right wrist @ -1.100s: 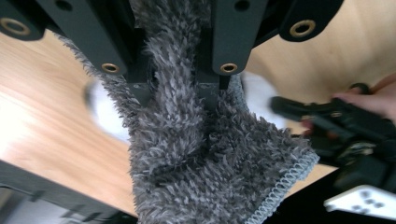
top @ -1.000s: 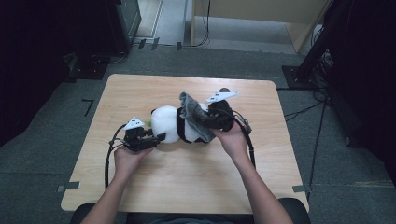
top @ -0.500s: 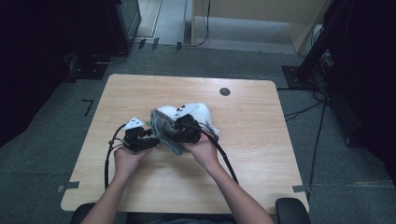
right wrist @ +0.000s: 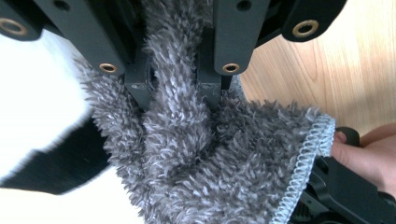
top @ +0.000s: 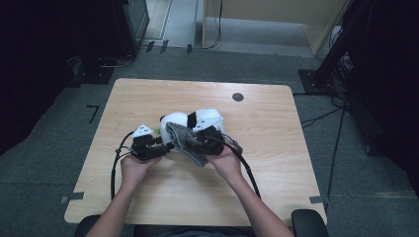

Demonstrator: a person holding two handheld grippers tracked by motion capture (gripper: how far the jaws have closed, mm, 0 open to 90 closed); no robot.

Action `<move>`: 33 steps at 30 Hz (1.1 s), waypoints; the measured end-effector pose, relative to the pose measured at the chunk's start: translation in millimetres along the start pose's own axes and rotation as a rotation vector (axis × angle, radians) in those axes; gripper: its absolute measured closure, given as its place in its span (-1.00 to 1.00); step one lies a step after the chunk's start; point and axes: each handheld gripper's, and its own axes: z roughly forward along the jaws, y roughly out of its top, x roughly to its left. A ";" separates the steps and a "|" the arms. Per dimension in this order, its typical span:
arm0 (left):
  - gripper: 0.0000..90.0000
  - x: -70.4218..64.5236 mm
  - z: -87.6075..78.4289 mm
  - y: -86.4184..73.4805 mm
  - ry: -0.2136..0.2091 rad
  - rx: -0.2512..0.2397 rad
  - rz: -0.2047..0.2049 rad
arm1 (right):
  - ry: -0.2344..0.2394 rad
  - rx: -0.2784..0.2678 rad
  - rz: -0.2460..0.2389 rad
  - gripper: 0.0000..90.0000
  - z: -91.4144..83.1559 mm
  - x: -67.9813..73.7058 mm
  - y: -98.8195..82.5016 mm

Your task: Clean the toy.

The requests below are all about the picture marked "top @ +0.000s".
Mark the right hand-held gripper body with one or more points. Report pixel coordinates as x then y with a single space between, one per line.
210 141

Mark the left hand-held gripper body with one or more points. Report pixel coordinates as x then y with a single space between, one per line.
143 146

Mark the grey cloth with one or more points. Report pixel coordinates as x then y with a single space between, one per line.
184 138

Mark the panda plush toy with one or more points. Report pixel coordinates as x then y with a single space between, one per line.
176 120

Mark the person's left hand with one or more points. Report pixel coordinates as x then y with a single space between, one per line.
135 173

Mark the person's right hand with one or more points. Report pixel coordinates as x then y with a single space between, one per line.
227 166

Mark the black table grommet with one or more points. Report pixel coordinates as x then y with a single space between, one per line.
237 97

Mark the black angled floor tape mark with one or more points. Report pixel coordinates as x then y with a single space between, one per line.
95 113

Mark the black flat stand base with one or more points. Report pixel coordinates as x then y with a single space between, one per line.
94 74

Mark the person's dark clothing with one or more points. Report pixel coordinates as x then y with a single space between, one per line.
197 233

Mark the black chair armrest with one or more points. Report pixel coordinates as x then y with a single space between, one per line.
309 223
82 228

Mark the black monitor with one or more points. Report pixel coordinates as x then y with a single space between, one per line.
131 26

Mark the dark curtain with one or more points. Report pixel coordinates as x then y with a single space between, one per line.
39 65
392 82

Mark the black metal stand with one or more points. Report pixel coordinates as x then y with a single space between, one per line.
332 62

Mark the light wooden furniture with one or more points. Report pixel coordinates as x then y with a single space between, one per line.
273 10

